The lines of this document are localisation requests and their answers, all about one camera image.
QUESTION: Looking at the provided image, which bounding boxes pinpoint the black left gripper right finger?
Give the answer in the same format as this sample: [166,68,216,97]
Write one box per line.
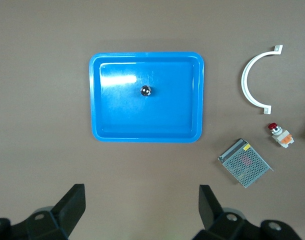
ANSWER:
[192,184,262,240]

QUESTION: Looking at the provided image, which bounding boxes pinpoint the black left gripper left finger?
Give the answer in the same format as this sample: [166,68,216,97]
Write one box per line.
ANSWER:
[26,183,86,240]

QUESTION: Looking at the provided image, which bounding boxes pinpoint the black cylindrical capacitor silver top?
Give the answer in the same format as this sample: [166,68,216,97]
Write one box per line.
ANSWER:
[139,84,152,98]

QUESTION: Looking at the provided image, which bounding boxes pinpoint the metal mesh power supply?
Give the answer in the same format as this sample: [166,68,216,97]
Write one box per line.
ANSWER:
[217,138,274,189]

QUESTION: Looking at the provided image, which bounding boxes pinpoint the blue plastic tray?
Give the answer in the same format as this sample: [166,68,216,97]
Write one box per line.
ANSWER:
[88,51,206,144]

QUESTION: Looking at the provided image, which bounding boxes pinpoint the large white curved pipe clamp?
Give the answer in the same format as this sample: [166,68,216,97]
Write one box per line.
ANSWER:
[241,44,284,115]

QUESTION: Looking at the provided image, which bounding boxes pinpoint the red pushbutton switch orange block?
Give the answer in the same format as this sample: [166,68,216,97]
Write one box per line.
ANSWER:
[267,122,295,149]

